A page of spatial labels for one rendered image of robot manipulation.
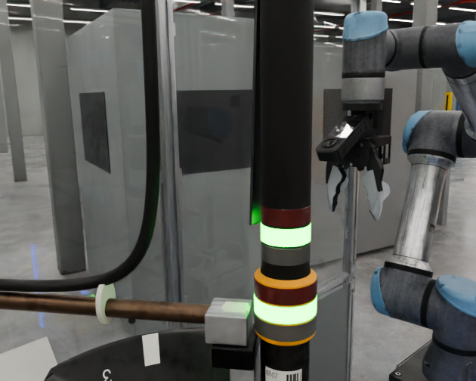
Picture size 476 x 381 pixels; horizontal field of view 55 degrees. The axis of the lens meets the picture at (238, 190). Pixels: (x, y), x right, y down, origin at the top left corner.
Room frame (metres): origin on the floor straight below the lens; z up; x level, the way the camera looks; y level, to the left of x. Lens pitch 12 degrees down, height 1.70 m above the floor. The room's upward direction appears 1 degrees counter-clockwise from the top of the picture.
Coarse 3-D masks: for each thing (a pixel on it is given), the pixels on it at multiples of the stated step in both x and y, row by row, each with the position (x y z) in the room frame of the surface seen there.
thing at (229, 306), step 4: (224, 304) 0.30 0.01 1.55; (228, 304) 0.30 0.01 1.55; (232, 304) 0.30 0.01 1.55; (236, 304) 0.30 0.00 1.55; (240, 304) 0.30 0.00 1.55; (244, 304) 0.30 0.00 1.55; (248, 304) 0.31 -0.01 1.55; (224, 308) 0.30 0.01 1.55; (228, 308) 0.30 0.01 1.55; (232, 308) 0.30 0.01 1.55; (236, 308) 0.30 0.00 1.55; (240, 308) 0.30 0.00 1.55; (244, 308) 0.30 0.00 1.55; (248, 308) 0.30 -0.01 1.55; (244, 312) 0.29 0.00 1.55
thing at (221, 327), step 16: (208, 320) 0.29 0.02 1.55; (224, 320) 0.29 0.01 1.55; (240, 320) 0.29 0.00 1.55; (208, 336) 0.29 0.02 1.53; (224, 336) 0.29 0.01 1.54; (240, 336) 0.29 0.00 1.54; (256, 336) 0.30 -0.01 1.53; (224, 352) 0.28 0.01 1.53; (240, 352) 0.28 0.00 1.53; (256, 352) 0.30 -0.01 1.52; (240, 368) 0.28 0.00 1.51; (256, 368) 0.30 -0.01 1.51
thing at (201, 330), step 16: (160, 336) 0.45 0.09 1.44; (176, 336) 0.45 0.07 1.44; (192, 336) 0.45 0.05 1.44; (96, 352) 0.44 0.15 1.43; (112, 352) 0.44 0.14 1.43; (128, 352) 0.44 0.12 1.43; (160, 352) 0.44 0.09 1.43; (176, 352) 0.44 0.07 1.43; (192, 352) 0.44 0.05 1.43; (208, 352) 0.44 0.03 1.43; (64, 368) 0.43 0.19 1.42; (80, 368) 0.43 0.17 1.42; (128, 368) 0.43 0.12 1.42; (144, 368) 0.43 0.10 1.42; (160, 368) 0.43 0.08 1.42; (176, 368) 0.43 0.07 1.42; (192, 368) 0.43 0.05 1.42; (208, 368) 0.43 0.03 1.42; (224, 368) 0.43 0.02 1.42
